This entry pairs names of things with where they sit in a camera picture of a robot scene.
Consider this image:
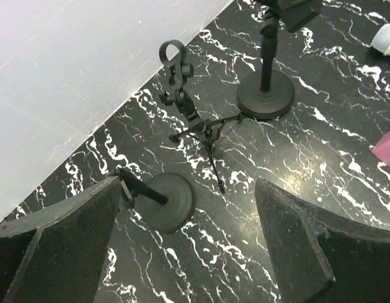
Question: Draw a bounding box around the black round-base mic stand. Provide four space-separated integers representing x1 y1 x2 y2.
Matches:
235 0 322 121

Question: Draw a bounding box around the purple mic round-base stand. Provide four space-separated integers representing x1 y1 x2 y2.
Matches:
110 167 196 233

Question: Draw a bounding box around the black tripod mic stand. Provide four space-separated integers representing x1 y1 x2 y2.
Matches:
158 40 245 194

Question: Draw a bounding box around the white microphone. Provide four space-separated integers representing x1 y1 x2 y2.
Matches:
370 23 390 56

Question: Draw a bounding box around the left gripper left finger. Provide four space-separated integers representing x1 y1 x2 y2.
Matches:
0 177 121 302

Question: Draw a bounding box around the pink wedge-shaped case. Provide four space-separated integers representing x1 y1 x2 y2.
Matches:
372 131 390 168

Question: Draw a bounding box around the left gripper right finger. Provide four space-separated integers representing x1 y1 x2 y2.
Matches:
254 178 390 302

